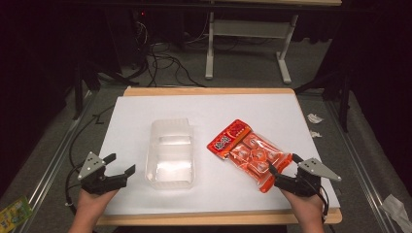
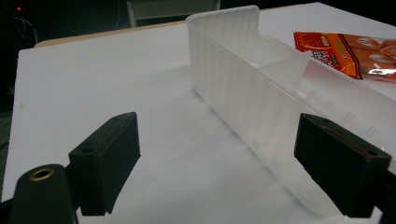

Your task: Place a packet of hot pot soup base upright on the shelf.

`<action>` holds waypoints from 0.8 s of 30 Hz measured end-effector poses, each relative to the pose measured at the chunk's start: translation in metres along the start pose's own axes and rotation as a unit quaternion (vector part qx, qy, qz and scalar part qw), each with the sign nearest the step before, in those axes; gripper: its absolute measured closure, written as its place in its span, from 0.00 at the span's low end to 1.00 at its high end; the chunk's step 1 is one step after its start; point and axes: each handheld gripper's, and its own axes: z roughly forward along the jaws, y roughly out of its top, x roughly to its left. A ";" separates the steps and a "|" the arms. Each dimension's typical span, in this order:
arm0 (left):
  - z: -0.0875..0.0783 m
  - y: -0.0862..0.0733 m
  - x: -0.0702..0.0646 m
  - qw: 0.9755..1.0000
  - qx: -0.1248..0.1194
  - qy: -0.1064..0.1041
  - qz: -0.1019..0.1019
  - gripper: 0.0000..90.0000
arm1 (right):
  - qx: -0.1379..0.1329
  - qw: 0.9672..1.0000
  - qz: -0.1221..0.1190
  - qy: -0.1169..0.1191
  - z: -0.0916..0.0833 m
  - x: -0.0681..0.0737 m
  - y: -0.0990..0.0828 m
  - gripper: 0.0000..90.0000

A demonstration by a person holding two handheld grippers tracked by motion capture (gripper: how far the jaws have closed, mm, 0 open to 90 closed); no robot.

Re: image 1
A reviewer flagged tangle of black floor cables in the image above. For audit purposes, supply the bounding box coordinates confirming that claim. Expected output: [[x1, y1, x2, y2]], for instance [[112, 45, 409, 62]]
[[129, 13, 208, 89]]

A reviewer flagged large crumpled white paper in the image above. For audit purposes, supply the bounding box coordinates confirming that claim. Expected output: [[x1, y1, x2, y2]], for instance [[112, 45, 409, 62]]
[[380, 193, 412, 233]]

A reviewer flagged black metal stand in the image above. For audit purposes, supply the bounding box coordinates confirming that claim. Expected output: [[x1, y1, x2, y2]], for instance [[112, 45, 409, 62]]
[[293, 69, 354, 134], [71, 59, 140, 121]]

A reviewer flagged white metal desk frame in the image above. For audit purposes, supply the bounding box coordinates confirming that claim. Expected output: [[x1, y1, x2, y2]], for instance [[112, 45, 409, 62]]
[[204, 11, 299, 85]]

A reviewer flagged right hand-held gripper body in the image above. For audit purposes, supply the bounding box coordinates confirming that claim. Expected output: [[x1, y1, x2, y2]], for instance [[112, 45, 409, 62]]
[[274, 157, 342, 198]]

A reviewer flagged green printed packet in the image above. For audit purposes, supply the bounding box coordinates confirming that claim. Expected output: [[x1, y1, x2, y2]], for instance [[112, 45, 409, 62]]
[[0, 195, 34, 233]]

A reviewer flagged person's right hand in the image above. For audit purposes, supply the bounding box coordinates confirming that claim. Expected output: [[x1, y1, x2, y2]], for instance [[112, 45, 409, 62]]
[[280, 189, 326, 224]]

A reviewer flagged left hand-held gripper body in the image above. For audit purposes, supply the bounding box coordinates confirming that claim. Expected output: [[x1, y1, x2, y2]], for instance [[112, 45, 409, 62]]
[[77, 150, 128, 195]]

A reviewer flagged orange snack packet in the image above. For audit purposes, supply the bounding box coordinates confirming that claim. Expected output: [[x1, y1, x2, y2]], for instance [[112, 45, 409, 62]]
[[206, 118, 293, 194]]

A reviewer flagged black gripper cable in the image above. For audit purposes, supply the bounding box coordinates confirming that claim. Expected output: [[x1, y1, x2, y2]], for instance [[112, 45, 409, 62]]
[[63, 105, 115, 216], [304, 176, 330, 224]]

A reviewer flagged clear plastic container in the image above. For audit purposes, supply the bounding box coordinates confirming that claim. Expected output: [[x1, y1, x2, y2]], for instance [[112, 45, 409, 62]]
[[144, 117, 196, 190]]

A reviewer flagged white table mat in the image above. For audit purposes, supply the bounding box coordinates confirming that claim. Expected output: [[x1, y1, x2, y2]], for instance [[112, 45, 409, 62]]
[[102, 93, 341, 216]]

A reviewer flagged metal floor rail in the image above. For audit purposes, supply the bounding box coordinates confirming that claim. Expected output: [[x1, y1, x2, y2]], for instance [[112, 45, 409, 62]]
[[325, 96, 401, 233], [14, 90, 100, 233]]

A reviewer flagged person's left hand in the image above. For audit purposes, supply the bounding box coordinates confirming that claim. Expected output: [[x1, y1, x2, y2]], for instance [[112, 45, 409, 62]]
[[76, 188, 119, 224]]

